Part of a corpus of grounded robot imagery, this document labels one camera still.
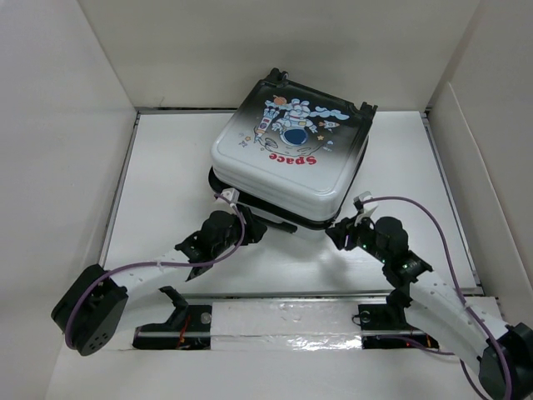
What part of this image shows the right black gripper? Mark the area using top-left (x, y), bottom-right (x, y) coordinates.
top-left (323, 211), bottom-right (389, 264)

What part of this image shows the black white space suitcase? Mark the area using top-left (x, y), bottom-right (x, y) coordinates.
top-left (208, 67), bottom-right (378, 233)

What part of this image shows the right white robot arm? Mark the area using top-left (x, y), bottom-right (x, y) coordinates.
top-left (326, 217), bottom-right (532, 399)

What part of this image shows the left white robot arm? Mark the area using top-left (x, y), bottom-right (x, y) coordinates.
top-left (51, 204), bottom-right (267, 357)

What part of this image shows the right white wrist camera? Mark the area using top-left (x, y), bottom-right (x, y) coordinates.
top-left (353, 191), bottom-right (377, 218)

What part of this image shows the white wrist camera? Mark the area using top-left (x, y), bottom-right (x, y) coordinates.
top-left (353, 191), bottom-right (377, 218)
top-left (215, 187), bottom-right (240, 208)

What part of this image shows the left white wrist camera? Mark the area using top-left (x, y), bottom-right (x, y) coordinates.
top-left (215, 187), bottom-right (240, 208)

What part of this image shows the aluminium mounting rail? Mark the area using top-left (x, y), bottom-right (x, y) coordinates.
top-left (137, 291), bottom-right (480, 338)

